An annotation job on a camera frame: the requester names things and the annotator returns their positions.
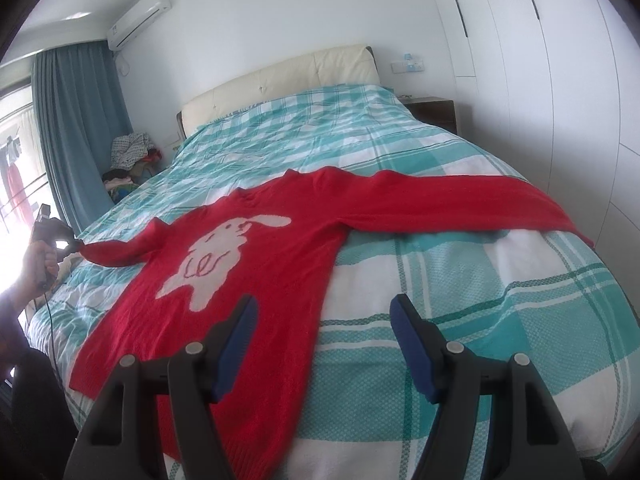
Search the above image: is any white wall air conditioner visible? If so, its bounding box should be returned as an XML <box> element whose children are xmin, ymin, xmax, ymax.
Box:
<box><xmin>105</xmin><ymin>0</ymin><xmax>172</xmax><ymax>52</ymax></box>

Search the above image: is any person's left hand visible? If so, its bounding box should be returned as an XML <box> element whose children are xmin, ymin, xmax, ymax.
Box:
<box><xmin>14</xmin><ymin>241</ymin><xmax>62</xmax><ymax>306</ymax></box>

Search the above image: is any teal plaid bedspread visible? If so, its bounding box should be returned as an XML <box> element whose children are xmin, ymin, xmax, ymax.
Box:
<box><xmin>25</xmin><ymin>82</ymin><xmax>637</xmax><ymax>480</ymax></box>

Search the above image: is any person's left forearm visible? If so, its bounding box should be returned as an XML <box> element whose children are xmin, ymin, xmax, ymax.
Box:
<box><xmin>0</xmin><ymin>280</ymin><xmax>31</xmax><ymax>356</ymax></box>

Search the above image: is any wall socket with blue plug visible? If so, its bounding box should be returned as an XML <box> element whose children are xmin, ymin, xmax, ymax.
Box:
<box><xmin>391</xmin><ymin>52</ymin><xmax>425</xmax><ymax>75</ymax></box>

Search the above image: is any pile of clothes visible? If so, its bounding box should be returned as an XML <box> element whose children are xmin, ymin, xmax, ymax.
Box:
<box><xmin>101</xmin><ymin>132</ymin><xmax>165</xmax><ymax>201</ymax></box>

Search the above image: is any white wardrobe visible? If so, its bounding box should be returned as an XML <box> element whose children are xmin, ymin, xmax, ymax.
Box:
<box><xmin>420</xmin><ymin>0</ymin><xmax>640</xmax><ymax>281</ymax></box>

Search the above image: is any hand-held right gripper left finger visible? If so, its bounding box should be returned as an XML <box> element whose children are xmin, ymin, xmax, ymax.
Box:
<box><xmin>64</xmin><ymin>293</ymin><xmax>261</xmax><ymax>480</ymax></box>

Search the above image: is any blue curtain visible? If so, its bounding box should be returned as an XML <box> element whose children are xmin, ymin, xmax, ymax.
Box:
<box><xmin>32</xmin><ymin>41</ymin><xmax>135</xmax><ymax>236</ymax></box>

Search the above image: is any red sweater with white rabbit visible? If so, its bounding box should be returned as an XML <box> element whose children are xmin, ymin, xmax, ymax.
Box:
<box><xmin>68</xmin><ymin>167</ymin><xmax>596</xmax><ymax>480</ymax></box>

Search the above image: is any cream padded headboard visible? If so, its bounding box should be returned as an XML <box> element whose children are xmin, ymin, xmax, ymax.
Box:
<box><xmin>176</xmin><ymin>44</ymin><xmax>382</xmax><ymax>141</ymax></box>

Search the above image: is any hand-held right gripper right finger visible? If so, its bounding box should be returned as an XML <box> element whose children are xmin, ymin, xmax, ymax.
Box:
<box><xmin>390</xmin><ymin>294</ymin><xmax>587</xmax><ymax>480</ymax></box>

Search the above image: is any dark wooden nightstand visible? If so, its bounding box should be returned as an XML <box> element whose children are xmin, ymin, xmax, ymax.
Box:
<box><xmin>400</xmin><ymin>95</ymin><xmax>458</xmax><ymax>136</ymax></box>

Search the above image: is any black cable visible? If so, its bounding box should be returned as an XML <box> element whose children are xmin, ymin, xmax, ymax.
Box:
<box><xmin>42</xmin><ymin>290</ymin><xmax>66</xmax><ymax>391</ymax></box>

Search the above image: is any red hanging garment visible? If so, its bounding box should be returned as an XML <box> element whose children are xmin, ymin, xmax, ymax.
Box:
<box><xmin>4</xmin><ymin>137</ymin><xmax>32</xmax><ymax>223</ymax></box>

